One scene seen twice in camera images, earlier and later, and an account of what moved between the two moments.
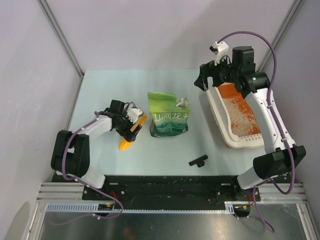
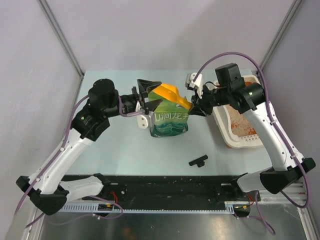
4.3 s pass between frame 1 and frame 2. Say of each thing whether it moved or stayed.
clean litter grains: stayed
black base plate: stayed
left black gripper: moved
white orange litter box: stayed
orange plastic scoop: moved
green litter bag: stayed
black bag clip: stayed
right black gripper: moved
